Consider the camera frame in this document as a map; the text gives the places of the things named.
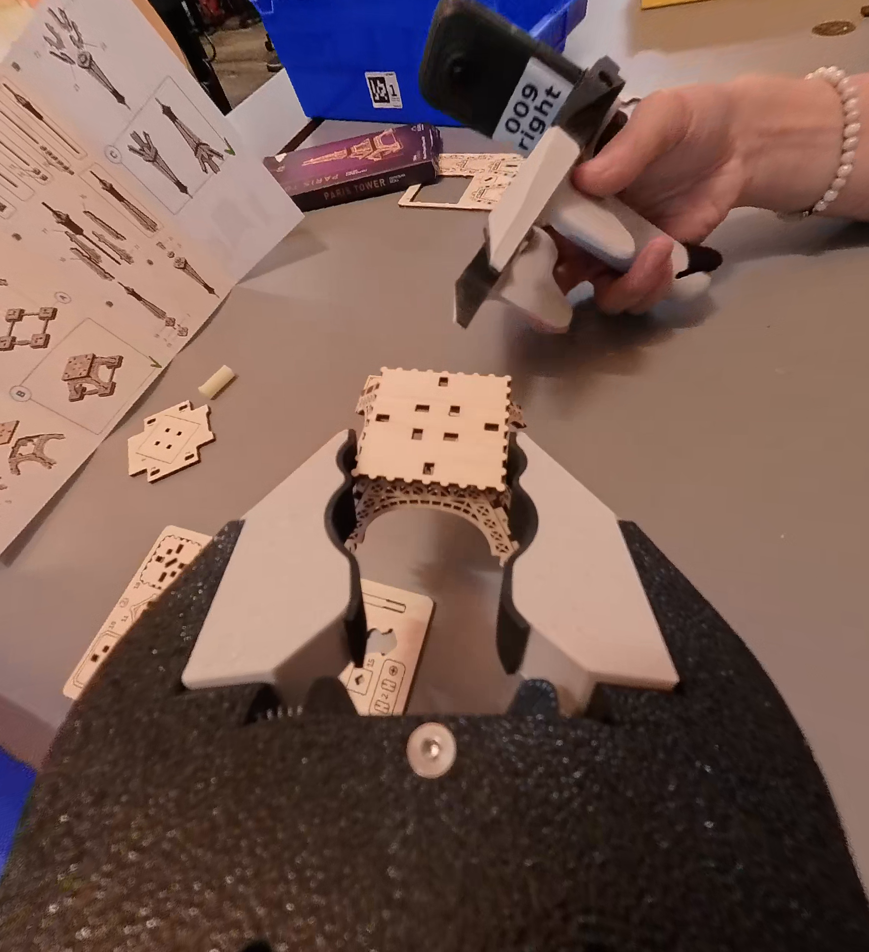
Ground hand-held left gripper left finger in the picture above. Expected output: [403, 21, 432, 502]
[182, 430, 367, 693]

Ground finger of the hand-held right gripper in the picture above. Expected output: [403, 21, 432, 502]
[454, 126, 581, 330]

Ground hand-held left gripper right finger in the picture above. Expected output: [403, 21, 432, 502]
[500, 433, 680, 698]

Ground wooden tower arch base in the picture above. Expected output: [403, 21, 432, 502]
[344, 375, 528, 566]

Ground square slotted wooden platform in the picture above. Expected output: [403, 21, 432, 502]
[351, 366, 517, 493]

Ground grey desk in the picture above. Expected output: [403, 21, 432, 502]
[0, 7, 869, 923]

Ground person's right hand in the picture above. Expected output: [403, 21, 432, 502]
[554, 78, 794, 317]

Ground wooden part sheet with cutouts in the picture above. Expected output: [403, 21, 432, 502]
[62, 525, 435, 716]

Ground purple puzzle box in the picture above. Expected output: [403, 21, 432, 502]
[263, 122, 443, 211]

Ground cross-shaped wooden plate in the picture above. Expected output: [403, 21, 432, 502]
[127, 402, 216, 483]

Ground brown wooden board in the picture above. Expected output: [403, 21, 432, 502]
[137, 0, 190, 64]

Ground folded paper instruction sheet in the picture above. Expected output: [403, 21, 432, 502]
[0, 0, 306, 565]

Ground wooden part sheet frame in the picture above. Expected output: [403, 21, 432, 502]
[399, 152, 528, 211]

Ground white bead bracelet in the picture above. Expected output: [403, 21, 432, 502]
[777, 65, 863, 222]

